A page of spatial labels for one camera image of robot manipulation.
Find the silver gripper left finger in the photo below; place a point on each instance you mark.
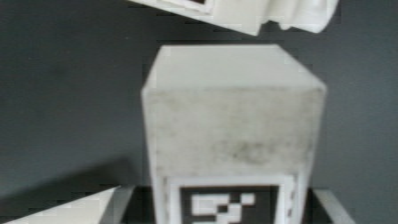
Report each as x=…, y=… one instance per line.
x=117, y=204

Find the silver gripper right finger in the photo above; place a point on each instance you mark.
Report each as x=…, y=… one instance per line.
x=332, y=207

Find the white square tabletop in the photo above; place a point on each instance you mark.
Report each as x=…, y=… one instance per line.
x=76, y=212

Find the white leg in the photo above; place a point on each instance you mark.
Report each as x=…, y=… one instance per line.
x=232, y=103
x=243, y=14

